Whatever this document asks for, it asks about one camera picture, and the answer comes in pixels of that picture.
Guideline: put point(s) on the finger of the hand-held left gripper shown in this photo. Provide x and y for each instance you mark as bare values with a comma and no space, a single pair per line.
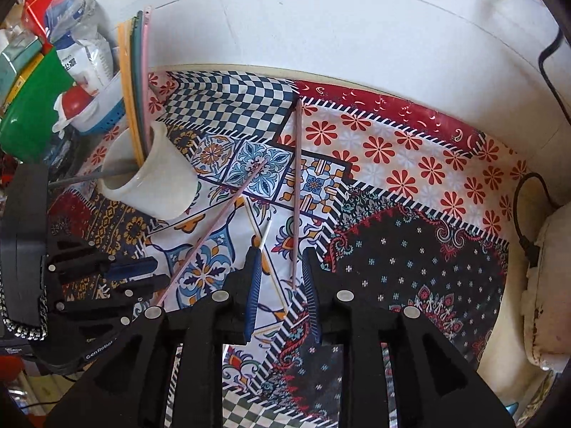
134,268
151,290

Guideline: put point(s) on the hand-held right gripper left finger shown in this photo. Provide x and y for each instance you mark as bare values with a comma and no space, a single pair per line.
252,294

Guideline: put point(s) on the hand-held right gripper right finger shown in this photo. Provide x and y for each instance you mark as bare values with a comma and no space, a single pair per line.
311,294

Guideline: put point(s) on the white chopstick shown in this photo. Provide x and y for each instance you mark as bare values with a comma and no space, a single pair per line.
266,234

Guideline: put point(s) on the pink chopstick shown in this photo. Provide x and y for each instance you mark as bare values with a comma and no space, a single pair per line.
213,232
145,76

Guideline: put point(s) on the white plastic cup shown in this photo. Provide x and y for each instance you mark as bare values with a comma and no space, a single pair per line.
151,187

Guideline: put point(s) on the grey chopstick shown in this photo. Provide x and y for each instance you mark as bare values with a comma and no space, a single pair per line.
89,177

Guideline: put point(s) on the mauve chopstick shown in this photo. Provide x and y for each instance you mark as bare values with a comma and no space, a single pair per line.
296,187

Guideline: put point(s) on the yellow chopstick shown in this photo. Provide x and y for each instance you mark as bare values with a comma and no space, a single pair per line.
130,76
123,76

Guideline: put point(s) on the grey-green chopstick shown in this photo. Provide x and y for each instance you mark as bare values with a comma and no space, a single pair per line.
139,76

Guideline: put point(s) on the patterned tablecloth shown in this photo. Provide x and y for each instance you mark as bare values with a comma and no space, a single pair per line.
401,232

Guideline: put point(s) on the green plastic basin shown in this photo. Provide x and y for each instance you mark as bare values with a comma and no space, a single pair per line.
31,107

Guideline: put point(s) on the red white plastic container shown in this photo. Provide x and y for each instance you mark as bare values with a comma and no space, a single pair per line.
76,102

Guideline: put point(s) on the blue white perforated basket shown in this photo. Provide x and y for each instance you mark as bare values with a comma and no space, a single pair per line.
105,107

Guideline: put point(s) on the teal box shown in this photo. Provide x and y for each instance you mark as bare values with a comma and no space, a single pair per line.
20,58

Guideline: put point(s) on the dark green chopstick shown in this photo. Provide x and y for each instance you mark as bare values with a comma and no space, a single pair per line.
135,76

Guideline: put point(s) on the clear bag with blue packet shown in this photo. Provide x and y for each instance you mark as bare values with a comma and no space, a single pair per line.
84,44

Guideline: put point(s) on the red white packet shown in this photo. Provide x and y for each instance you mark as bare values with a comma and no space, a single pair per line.
42,6

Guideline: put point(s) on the white rice cooker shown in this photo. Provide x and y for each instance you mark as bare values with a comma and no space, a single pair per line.
548,298

